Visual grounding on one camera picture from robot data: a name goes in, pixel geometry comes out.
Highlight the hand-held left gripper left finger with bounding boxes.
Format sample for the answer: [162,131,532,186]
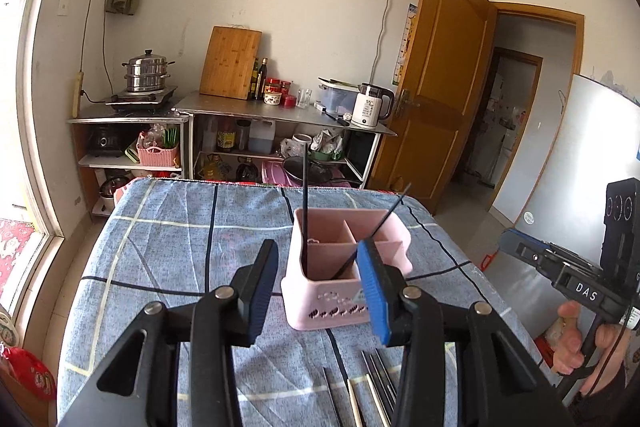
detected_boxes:
[57,239,280,427]

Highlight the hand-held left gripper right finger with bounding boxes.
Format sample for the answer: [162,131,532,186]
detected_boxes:
[356,241,576,427]

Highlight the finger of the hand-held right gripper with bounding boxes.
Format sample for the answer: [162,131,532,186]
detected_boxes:
[535,256,571,283]
[500,229,603,269]

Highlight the pink plastic utensil holder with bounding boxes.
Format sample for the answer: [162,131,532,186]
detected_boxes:
[280,207,415,332]

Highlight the person's right forearm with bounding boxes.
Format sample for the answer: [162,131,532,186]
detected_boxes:
[560,357,632,427]

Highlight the person's right hand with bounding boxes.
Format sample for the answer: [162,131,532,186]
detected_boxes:
[551,301,627,378]

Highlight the white panel board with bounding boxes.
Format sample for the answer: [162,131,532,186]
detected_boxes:
[491,74,640,260]

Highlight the blue plaid tablecloth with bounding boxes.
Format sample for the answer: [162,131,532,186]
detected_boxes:
[56,177,543,427]

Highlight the pink storage box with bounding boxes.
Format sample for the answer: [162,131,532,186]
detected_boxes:
[261,159,302,188]

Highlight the dark vinegar jug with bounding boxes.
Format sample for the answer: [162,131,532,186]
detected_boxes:
[235,157,259,183]

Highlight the black frying pan with lid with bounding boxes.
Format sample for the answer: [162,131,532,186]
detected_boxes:
[281,155,334,187]

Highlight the yellow cooking oil bottle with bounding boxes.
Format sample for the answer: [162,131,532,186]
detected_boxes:
[200,154,234,182]

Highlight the crumpled plastic bags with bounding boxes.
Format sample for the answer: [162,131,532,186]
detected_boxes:
[280,129,347,160]

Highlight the clear plastic jerry can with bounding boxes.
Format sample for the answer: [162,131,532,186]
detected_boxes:
[248,119,277,154]

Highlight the soy sauce bottle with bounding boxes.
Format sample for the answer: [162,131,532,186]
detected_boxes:
[216,119,237,152]

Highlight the pink woven basket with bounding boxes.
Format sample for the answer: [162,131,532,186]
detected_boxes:
[136,142,180,167]

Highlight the rice cooker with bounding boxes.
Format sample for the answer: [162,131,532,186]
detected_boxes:
[98,174,132,213]

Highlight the wooden door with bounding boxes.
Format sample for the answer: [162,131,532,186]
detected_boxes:
[367,0,499,216]

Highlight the metal kitchen rack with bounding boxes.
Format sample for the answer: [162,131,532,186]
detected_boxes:
[172,91,399,190]

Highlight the white electric kettle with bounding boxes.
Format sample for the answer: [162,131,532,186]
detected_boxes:
[350,83,396,130]

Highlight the clear plastic food container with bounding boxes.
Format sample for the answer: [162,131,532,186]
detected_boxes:
[318,78,362,114]

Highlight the dark oil bottle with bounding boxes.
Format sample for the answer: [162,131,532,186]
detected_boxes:
[256,58,270,101]

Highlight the black blender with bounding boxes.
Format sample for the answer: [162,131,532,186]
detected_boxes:
[87,125,124,158]

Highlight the small metal shelf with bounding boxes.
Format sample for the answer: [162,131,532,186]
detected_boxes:
[67,104,194,218]

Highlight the black induction cooker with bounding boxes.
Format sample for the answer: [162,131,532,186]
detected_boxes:
[105,86,179,112]

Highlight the red plastic bag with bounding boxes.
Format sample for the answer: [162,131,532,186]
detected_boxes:
[0,347,57,403]

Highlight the bamboo cutting board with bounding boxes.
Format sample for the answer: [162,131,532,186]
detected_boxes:
[199,26,263,100]

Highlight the red patterned mat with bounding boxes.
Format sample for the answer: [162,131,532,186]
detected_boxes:
[0,217,39,304]

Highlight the stainless steel steamer pot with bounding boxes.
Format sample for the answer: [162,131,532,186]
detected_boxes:
[121,49,177,94]

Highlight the white air conditioner pipe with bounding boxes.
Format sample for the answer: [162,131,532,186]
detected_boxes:
[370,0,404,80]

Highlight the beige power strip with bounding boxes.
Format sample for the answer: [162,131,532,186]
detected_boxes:
[71,71,85,118]

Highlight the black handled knife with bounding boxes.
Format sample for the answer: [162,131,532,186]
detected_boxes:
[322,107,351,128]

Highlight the brass door handle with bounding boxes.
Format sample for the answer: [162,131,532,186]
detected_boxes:
[392,89,421,118]

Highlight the wooden door frame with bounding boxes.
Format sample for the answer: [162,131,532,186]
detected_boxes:
[492,2,586,80]

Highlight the wall calendar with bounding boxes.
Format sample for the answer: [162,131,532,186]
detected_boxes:
[392,3,419,86]

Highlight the white window frame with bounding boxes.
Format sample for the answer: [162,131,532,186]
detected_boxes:
[14,0,97,319]

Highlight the black wall cable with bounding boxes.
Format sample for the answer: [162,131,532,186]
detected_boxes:
[79,0,117,105]

